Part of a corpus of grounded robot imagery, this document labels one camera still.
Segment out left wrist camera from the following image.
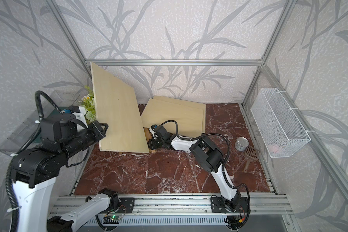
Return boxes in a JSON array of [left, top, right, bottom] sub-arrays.
[[61, 105, 87, 125]]

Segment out metal tin can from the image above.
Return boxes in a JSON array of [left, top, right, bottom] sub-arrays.
[[235, 137, 249, 152]]

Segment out pink item in basket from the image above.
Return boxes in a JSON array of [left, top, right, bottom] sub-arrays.
[[268, 144, 284, 155]]

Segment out wooden board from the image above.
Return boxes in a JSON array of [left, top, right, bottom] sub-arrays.
[[141, 99, 203, 137], [153, 96, 206, 133], [90, 63, 149, 153]]

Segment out white wire basket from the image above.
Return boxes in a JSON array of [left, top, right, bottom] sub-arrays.
[[251, 88, 311, 158]]

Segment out clear acrylic shelf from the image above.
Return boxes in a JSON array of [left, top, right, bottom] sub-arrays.
[[0, 90, 81, 156]]

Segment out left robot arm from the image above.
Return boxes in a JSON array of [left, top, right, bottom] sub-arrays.
[[5, 90, 121, 232]]

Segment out wooden easel frame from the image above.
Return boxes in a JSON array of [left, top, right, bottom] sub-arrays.
[[119, 128, 157, 154]]

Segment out potted artificial flowers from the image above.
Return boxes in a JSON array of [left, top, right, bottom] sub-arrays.
[[81, 86, 96, 122]]

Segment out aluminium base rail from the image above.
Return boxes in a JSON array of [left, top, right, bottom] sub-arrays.
[[49, 192, 293, 216]]

